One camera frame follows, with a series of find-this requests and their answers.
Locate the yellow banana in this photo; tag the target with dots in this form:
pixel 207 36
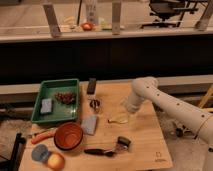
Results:
pixel 118 120

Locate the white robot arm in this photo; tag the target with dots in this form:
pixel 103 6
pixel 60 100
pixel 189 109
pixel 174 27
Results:
pixel 195 119

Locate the black rectangular box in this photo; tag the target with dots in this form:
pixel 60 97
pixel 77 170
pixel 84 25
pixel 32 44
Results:
pixel 91 86

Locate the small metal whisk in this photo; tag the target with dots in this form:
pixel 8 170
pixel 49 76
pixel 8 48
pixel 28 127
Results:
pixel 95 105

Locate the bunch of red grapes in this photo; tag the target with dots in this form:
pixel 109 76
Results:
pixel 66 98

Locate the green plastic tray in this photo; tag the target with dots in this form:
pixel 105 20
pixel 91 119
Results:
pixel 60 112

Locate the small dark can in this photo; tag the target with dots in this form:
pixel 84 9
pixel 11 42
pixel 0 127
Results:
pixel 122 143

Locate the red fruit on far table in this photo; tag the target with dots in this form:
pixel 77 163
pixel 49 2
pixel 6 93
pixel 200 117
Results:
pixel 87 26

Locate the blue sponge in tray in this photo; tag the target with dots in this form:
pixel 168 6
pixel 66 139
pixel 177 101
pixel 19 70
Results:
pixel 46 106

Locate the orange bowl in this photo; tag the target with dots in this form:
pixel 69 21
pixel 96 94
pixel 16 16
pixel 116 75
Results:
pixel 68 136

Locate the orange carrot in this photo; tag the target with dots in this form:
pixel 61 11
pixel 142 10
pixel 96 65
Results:
pixel 42 137

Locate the yellow apple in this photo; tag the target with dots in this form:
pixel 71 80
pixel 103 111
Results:
pixel 55 161

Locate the blue round lid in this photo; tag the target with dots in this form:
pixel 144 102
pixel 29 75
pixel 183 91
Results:
pixel 40 153

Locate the black office chair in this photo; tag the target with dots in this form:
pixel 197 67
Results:
pixel 165 9

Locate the black chair at left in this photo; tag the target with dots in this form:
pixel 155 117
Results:
pixel 11 163

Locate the black handled spoon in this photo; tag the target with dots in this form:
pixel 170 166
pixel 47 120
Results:
pixel 99 152

